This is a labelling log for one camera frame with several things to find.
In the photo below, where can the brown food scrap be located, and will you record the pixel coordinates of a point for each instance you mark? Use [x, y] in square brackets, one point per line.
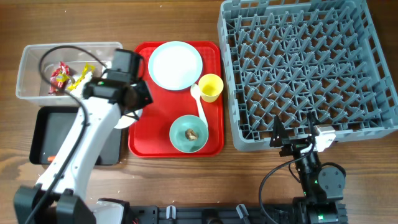
[191, 135]

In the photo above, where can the yellow silver foil wrapper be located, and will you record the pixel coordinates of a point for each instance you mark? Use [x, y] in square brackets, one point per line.
[85, 76]

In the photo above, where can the orange carrot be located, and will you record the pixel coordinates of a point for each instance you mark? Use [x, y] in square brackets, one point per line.
[50, 158]

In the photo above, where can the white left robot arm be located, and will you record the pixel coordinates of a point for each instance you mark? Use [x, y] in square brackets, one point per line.
[57, 196]

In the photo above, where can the grey plastic dishwasher rack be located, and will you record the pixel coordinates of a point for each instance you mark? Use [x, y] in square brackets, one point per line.
[291, 58]

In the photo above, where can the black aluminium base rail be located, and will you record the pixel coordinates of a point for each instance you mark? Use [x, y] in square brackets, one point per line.
[199, 214]

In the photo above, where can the light green bowl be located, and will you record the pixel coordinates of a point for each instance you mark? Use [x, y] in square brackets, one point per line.
[177, 134]

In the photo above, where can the light blue rice bowl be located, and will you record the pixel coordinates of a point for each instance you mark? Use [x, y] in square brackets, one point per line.
[128, 119]

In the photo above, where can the black waste tray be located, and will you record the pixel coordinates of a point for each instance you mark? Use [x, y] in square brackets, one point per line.
[51, 128]

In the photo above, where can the red candy wrapper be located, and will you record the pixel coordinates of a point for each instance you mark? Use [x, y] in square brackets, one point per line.
[61, 76]

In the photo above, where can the white plastic spoon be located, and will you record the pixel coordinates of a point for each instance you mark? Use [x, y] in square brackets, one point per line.
[196, 94]

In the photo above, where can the large light blue plate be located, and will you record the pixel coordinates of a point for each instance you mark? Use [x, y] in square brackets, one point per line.
[175, 65]

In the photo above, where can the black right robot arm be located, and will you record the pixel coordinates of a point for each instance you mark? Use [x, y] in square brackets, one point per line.
[322, 183]

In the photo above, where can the yellow plastic cup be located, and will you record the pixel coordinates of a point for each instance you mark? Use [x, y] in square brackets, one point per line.
[211, 86]

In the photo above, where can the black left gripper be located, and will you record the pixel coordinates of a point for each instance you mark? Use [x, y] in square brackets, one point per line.
[144, 96]

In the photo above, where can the red plastic tray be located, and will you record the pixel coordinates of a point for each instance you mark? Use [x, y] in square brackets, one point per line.
[149, 137]

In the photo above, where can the clear plastic waste bin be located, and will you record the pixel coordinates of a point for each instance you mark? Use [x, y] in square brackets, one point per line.
[32, 88]

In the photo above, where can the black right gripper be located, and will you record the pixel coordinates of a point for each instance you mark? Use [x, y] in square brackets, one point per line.
[293, 145]

